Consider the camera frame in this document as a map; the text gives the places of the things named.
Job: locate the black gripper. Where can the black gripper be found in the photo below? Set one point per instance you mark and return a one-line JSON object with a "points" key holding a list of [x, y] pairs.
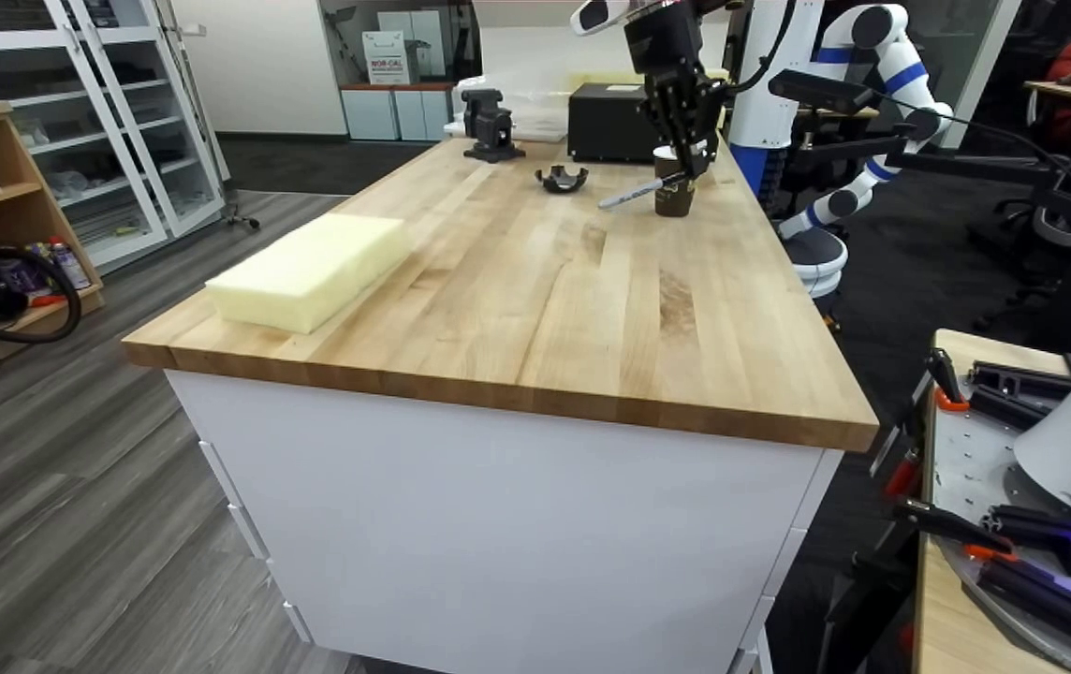
{"points": [[665, 38]]}

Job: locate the black box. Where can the black box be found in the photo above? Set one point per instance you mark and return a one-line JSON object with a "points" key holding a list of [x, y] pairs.
{"points": [[611, 126]]}

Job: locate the black curved clip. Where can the black curved clip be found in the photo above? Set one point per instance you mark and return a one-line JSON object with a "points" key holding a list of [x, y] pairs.
{"points": [[558, 183]]}

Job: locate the black bench vise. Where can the black bench vise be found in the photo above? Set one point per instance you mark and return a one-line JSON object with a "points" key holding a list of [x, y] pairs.
{"points": [[489, 126]]}

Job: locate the white and blue robot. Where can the white and blue robot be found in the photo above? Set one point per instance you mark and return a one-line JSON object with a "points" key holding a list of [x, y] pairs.
{"points": [[885, 77]]}

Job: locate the low light blue cabinet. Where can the low light blue cabinet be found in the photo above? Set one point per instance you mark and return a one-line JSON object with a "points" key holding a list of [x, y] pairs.
{"points": [[390, 115]]}

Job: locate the white poster board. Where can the white poster board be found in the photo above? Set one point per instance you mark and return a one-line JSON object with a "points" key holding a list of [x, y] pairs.
{"points": [[385, 58]]}

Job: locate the yellow foam block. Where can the yellow foam block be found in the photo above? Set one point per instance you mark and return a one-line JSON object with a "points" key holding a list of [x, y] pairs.
{"points": [[312, 266]]}

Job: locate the black flat tool case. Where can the black flat tool case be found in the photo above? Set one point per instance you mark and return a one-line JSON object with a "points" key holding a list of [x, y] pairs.
{"points": [[1018, 390]]}

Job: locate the black and red stand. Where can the black and red stand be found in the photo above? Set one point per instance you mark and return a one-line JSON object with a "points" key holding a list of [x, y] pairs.
{"points": [[875, 573]]}

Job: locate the white glass door cabinet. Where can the white glass door cabinet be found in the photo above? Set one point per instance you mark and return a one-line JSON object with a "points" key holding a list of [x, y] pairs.
{"points": [[164, 115], [48, 126]]}

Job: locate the black orange tipped tool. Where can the black orange tipped tool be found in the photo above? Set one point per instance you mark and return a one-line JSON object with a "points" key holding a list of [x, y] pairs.
{"points": [[998, 530]]}

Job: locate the wooden side table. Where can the wooden side table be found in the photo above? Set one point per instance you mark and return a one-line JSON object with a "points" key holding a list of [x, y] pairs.
{"points": [[947, 624]]}

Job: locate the long black bar tool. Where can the long black bar tool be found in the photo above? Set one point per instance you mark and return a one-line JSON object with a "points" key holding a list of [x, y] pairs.
{"points": [[1053, 603]]}

